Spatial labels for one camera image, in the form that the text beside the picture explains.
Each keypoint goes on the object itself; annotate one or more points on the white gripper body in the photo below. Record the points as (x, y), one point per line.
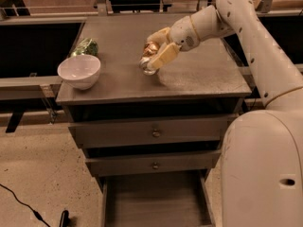
(184, 33)

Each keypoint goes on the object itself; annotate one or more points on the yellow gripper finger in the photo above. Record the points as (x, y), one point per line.
(166, 54)
(160, 37)

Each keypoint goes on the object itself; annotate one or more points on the orange soda can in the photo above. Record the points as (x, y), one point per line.
(149, 50)

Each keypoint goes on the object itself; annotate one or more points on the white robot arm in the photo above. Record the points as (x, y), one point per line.
(262, 158)

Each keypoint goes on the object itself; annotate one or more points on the brass top drawer knob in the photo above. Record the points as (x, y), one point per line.
(156, 133)

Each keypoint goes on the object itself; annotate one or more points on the brass drawer knob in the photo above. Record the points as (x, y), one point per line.
(155, 166)
(156, 133)

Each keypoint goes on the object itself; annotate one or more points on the top grey drawer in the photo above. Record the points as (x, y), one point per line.
(138, 132)

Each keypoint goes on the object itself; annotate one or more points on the grey wooden drawer cabinet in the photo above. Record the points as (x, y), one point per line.
(202, 81)

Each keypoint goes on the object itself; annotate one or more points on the middle grey drawer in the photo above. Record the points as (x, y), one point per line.
(141, 164)

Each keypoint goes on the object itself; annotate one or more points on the brass middle drawer knob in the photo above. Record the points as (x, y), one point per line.
(155, 166)

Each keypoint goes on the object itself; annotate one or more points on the open bottom grey drawer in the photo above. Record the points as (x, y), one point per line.
(169, 199)

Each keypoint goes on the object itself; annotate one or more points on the green chip bag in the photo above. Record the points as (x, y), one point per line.
(86, 46)

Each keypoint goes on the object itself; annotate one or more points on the white bowl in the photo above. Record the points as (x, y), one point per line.
(80, 72)

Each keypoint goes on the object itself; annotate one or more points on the black plug on floor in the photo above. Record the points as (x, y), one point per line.
(64, 221)

